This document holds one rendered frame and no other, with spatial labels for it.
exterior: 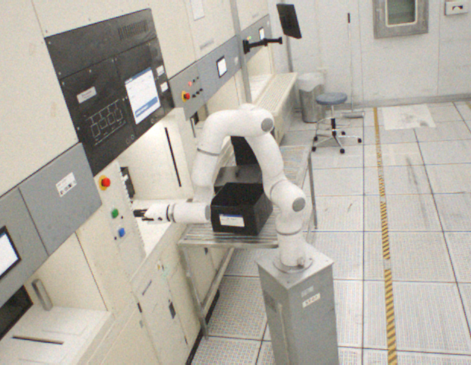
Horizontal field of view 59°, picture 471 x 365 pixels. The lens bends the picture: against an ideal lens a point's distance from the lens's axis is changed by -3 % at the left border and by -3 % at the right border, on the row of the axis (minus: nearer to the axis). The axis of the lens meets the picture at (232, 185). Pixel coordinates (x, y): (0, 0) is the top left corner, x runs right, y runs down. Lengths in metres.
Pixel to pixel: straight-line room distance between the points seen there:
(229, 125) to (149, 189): 1.16
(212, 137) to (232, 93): 2.21
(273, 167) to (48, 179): 0.86
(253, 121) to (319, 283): 0.87
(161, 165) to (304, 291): 1.11
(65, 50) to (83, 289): 0.97
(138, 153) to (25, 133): 1.15
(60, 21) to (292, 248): 1.33
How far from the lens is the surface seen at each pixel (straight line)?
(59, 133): 1.64
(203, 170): 1.63
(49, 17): 1.71
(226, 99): 3.82
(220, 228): 2.36
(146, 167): 2.59
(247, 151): 3.06
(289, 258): 2.00
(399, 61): 6.32
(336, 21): 6.21
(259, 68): 5.25
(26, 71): 1.56
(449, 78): 6.47
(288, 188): 1.81
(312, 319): 2.18
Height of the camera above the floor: 2.02
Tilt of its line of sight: 26 degrees down
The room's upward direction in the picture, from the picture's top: 11 degrees counter-clockwise
